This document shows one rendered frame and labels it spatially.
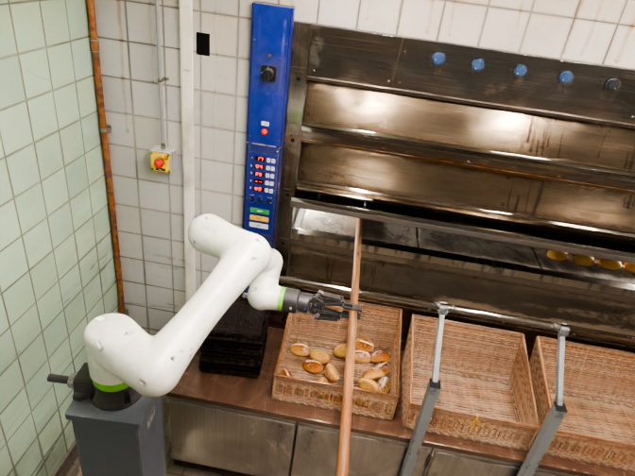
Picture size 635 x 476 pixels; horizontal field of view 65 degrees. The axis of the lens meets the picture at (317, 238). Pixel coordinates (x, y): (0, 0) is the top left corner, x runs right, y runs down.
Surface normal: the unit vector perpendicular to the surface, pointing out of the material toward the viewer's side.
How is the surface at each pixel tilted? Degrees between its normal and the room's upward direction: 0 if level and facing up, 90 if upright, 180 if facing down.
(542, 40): 90
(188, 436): 90
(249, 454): 90
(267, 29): 90
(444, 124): 70
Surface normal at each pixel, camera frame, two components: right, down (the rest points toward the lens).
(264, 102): -0.14, 0.48
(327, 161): -0.09, 0.16
